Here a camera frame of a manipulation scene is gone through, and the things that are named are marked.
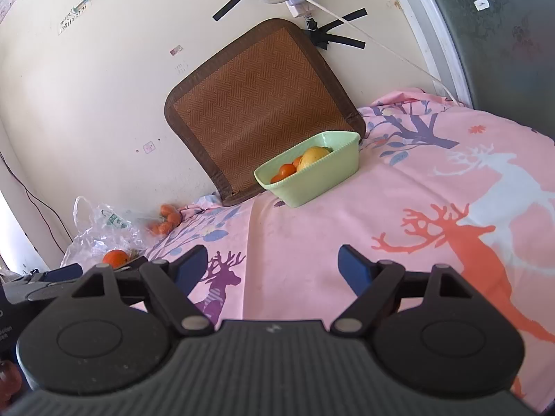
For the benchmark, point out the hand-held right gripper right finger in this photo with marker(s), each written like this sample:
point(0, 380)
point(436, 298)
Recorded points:
point(353, 268)

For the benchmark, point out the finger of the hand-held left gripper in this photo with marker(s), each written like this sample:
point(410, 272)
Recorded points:
point(65, 274)

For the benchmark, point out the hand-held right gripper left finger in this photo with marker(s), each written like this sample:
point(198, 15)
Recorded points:
point(190, 264)

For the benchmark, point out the light green ceramic dish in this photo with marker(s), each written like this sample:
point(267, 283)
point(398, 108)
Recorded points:
point(316, 182)

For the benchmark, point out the large yellow citrus fruit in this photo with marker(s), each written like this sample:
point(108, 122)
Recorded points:
point(314, 157)

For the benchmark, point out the pink printed deer blanket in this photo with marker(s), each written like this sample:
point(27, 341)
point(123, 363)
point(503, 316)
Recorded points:
point(347, 225)

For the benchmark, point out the bunch of small tangerines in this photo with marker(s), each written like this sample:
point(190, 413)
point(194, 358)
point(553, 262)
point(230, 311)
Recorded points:
point(167, 221)

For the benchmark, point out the clear plastic bag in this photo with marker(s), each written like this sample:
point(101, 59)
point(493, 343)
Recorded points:
point(99, 234)

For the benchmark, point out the red round object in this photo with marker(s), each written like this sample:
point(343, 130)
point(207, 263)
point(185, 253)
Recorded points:
point(8, 377)

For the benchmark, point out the brown woven seat mat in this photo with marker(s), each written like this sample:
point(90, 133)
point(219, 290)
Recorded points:
point(260, 108)

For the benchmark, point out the black tape strip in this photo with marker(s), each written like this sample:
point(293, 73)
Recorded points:
point(344, 43)
point(232, 4)
point(349, 16)

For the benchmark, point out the frosted glass pane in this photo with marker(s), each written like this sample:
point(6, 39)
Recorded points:
point(507, 52)

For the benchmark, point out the small white glass sticker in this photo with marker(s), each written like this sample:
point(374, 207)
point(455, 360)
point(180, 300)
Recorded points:
point(482, 5)

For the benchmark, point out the pink square wall sticker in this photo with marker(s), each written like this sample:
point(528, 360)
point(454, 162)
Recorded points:
point(149, 147)

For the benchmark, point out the small grey wall sticker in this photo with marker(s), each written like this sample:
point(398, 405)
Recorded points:
point(175, 50)

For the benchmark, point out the white window frame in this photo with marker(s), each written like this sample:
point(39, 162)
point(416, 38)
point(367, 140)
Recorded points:
point(438, 39)

